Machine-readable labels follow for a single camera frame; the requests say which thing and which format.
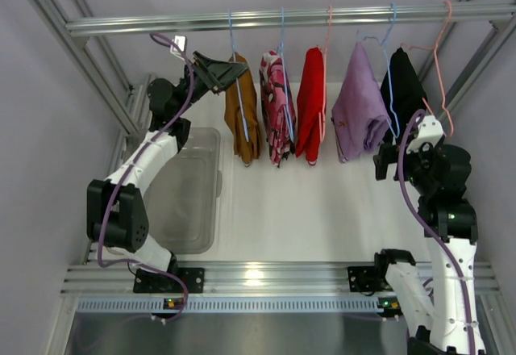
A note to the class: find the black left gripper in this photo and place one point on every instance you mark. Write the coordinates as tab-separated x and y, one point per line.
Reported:
202	73

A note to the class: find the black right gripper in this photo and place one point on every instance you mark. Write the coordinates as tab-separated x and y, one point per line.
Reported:
381	165

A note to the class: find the brown trousers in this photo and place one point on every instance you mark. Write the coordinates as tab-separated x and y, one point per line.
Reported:
248	152

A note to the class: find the blue hanger with brown trousers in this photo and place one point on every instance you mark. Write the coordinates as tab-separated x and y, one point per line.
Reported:
240	98

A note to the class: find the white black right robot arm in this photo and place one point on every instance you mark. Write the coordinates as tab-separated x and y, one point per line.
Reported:
440	312

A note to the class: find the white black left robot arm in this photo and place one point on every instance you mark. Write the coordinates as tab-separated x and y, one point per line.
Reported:
116	216

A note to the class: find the lilac trousers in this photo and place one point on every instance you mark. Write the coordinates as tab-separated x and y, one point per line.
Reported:
359	115

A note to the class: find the black trousers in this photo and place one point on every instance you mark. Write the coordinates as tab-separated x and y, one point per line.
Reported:
402	92

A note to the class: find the pink patterned trousers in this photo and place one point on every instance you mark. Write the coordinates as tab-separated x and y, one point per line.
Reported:
277	107

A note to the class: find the pink hanger with red trousers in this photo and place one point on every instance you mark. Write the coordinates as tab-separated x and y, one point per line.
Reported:
323	112

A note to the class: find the red trousers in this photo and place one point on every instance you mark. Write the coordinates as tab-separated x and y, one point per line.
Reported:
310	106

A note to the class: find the blue hanger with lilac trousers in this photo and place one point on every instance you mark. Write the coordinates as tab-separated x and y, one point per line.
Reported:
394	127

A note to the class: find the clear plastic bin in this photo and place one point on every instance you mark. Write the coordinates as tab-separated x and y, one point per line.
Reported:
182	200

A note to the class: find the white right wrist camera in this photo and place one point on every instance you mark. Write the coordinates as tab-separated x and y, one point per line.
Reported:
430	131

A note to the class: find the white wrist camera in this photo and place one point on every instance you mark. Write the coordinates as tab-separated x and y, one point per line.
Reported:
430	131
178	46

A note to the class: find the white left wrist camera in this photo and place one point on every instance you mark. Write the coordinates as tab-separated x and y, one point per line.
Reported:
178	46

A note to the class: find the right aluminium frame post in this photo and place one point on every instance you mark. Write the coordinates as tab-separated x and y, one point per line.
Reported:
475	76

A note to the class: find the aluminium frame post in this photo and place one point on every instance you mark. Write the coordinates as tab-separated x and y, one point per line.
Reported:
475	76
55	18

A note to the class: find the aluminium hanging rail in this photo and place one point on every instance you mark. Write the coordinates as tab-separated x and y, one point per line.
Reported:
459	11

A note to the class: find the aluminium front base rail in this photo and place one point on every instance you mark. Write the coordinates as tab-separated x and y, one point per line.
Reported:
229	278

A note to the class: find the left aluminium frame post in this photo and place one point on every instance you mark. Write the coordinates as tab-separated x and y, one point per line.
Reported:
55	18

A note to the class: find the grey slotted cable duct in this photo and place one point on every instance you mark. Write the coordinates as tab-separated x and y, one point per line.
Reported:
238	304

